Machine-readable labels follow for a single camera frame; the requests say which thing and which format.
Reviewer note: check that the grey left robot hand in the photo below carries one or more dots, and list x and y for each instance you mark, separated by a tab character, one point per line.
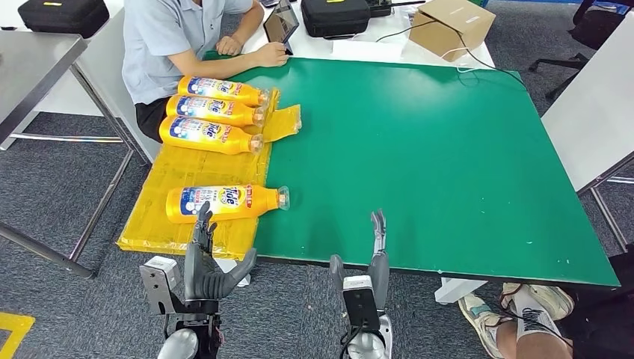
198	277

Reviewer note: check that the black carrying case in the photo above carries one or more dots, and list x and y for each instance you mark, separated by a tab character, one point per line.
64	17
334	17

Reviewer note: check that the person's left hand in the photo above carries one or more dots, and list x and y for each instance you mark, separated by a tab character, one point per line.
229	46

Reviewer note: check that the orange detergent bottle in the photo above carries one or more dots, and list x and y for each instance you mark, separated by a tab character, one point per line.
262	203
237	143
237	116
247	94

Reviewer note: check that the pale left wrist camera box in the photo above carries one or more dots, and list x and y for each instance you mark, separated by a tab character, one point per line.
158	282

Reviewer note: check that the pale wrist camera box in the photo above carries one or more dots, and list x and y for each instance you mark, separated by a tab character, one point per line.
361	302
158	282

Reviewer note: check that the green table mat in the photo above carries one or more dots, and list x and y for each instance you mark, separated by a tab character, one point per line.
470	173

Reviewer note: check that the yellow taped cardboard sheet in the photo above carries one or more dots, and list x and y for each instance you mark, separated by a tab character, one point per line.
198	168

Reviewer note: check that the person's right hand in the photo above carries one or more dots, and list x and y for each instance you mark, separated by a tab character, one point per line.
272	55

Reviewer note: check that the person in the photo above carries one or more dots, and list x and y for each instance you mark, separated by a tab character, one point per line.
535	337
158	39

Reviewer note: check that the black tablet on stand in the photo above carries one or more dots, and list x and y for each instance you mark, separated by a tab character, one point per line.
280	22

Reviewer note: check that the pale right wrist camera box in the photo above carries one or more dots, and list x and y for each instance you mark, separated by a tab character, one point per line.
361	302

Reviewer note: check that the pale grey table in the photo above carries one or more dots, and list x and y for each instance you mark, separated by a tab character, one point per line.
594	109

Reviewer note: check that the brown cardboard box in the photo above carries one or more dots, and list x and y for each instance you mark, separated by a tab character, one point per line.
446	27

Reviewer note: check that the white table leg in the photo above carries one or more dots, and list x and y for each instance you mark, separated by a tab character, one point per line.
458	290
225	265

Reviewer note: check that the black office chair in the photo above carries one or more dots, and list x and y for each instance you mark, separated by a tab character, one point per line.
589	29

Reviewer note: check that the steel table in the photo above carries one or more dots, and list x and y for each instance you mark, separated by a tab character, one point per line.
29	64

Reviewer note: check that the yellow floor marking tape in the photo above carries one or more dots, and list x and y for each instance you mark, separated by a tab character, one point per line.
10	327

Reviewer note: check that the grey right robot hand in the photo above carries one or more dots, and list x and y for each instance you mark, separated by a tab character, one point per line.
380	267

